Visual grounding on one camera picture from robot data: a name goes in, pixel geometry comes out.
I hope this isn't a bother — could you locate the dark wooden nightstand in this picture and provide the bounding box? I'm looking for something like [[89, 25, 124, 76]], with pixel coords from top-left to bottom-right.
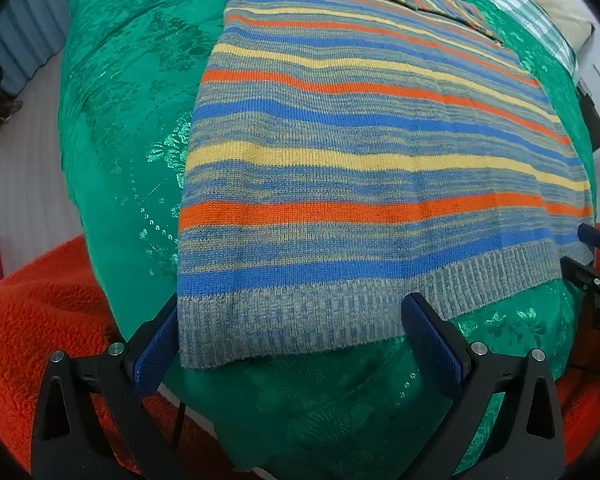
[[576, 79, 600, 152]]

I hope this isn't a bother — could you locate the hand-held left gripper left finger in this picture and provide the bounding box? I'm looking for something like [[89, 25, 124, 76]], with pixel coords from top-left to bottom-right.
[[30, 292, 191, 480]]

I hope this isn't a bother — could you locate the green floral bedspread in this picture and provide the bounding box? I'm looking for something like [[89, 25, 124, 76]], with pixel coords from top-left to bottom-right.
[[57, 0, 599, 480]]

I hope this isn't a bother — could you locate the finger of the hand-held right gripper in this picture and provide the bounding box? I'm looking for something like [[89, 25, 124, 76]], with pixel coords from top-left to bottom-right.
[[578, 222, 600, 255], [560, 256, 600, 302]]

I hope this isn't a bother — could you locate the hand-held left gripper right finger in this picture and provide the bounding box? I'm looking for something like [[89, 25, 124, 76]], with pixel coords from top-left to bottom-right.
[[401, 292, 566, 480]]

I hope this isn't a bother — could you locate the striped knit t-shirt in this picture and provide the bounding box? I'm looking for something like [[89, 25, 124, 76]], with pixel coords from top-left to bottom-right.
[[176, 0, 595, 372]]

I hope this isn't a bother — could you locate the green checkered blanket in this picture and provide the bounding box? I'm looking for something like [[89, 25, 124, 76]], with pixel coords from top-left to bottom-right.
[[440, 0, 579, 76]]

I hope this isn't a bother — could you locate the orange fleece blanket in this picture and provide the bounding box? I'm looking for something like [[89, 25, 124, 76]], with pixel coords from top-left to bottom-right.
[[0, 222, 600, 478]]

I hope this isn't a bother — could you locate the blue pleated curtain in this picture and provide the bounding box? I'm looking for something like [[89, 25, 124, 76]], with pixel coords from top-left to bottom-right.
[[0, 0, 73, 98]]

